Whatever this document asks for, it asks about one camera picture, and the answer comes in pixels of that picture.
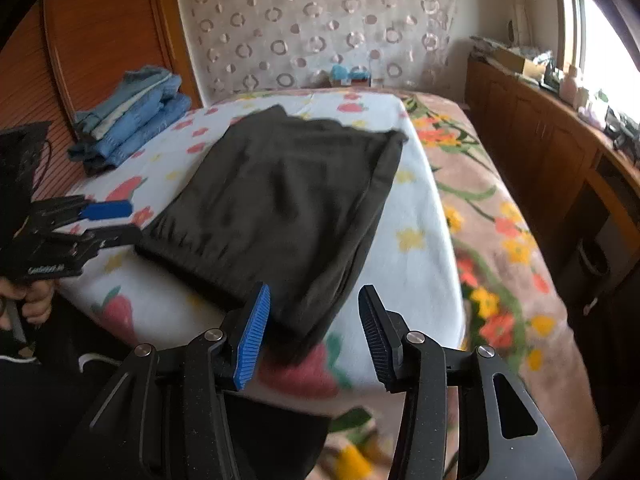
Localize person's left hand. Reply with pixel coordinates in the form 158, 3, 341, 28
0, 278, 54, 325

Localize white strawberry flower bed sheet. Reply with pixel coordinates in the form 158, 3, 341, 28
60, 91, 465, 399

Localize bright window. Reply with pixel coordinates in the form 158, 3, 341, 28
556, 0, 639, 122

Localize black pants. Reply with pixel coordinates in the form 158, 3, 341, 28
136, 105, 406, 364

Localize black tools on cabinet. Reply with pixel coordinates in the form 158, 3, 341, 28
604, 107, 640, 168

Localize sheer circle pattern curtain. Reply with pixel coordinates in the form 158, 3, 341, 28
178, 0, 458, 101

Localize pink floral blanket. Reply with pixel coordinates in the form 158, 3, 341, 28
234, 86, 604, 480

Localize blue item on small box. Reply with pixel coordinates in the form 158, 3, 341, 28
329, 64, 371, 88

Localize pink bottle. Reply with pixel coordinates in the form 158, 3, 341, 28
559, 64, 579, 108

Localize cardboard box on cabinet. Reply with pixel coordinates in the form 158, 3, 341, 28
492, 47, 546, 80

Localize stack of folded blue jeans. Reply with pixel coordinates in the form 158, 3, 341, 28
67, 65, 191, 174

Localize brown wooden louvered wardrobe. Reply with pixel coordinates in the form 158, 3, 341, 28
1, 0, 202, 198

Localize long wooden cabinet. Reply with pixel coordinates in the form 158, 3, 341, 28
464, 58, 639, 283

